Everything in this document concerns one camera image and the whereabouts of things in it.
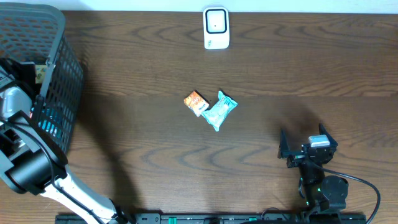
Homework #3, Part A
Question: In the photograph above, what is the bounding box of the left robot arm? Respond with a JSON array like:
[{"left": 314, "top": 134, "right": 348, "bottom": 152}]
[{"left": 1, "top": 58, "right": 136, "bottom": 223}]

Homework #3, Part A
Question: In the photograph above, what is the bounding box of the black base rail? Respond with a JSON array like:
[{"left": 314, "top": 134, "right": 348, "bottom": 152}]
[{"left": 55, "top": 212, "right": 368, "bottom": 224}]

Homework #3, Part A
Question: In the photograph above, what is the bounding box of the yellow snack chip bag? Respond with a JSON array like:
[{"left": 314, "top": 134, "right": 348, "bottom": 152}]
[{"left": 35, "top": 65, "right": 47, "bottom": 84}]

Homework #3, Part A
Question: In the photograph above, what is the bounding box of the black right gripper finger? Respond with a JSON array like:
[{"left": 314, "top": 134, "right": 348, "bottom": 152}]
[
  {"left": 318, "top": 123, "right": 338, "bottom": 152},
  {"left": 277, "top": 129, "right": 290, "bottom": 159}
]

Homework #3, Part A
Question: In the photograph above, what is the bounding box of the grey plastic mesh basket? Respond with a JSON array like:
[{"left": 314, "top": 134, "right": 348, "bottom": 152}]
[{"left": 1, "top": 2, "right": 84, "bottom": 152}]

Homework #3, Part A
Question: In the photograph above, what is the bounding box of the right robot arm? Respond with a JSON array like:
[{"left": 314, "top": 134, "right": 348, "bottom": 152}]
[{"left": 277, "top": 124, "right": 349, "bottom": 223}]

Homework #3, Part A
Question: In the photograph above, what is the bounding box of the teal mouthwash bottle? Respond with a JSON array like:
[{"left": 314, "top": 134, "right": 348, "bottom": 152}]
[{"left": 38, "top": 108, "right": 63, "bottom": 139}]

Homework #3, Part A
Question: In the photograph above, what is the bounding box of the mint green wipes packet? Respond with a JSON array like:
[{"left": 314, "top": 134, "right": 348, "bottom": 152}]
[{"left": 201, "top": 90, "right": 238, "bottom": 132}]

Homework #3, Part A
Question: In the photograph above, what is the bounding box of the white barcode scanner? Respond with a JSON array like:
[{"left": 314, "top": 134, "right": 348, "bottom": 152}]
[{"left": 203, "top": 7, "right": 230, "bottom": 50}]

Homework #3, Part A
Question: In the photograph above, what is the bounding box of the small orange snack packet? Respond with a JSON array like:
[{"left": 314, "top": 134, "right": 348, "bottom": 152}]
[{"left": 183, "top": 90, "right": 210, "bottom": 117}]

